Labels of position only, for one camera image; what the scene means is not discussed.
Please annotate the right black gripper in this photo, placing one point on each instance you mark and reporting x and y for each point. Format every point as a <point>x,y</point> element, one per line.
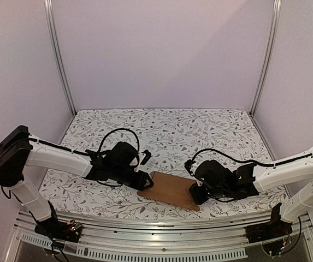
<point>203,191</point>

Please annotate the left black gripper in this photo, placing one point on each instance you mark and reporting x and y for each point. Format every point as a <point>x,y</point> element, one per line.
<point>137,185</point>

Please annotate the brown cardboard box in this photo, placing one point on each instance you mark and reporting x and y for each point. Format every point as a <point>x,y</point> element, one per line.
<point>171,189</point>

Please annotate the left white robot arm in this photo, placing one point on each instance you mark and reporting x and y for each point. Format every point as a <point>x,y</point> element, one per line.
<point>21,149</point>

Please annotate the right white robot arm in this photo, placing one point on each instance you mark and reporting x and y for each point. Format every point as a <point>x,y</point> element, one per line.
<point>214,181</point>

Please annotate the floral patterned table mat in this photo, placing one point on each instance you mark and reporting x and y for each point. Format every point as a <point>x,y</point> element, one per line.
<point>172,136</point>

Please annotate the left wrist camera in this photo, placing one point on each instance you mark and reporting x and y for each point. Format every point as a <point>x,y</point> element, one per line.
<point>142,158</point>

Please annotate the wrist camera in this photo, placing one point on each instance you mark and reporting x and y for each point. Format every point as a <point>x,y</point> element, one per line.
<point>188,166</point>
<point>142,158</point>

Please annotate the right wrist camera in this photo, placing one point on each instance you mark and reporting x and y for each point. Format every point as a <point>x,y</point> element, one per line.
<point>188,166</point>

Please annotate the front aluminium rail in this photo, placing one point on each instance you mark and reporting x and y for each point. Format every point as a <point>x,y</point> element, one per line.
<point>119,239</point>

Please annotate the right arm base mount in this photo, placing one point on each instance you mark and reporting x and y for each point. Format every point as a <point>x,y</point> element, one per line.
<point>274,228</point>

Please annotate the left aluminium frame post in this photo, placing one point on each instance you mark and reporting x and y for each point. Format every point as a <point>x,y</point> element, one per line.
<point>50,19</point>

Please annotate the aluminium frame post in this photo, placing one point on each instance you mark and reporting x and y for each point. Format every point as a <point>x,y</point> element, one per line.
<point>50,19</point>
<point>274,23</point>

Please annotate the right aluminium frame post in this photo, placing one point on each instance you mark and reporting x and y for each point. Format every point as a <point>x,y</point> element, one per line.
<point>274,23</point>

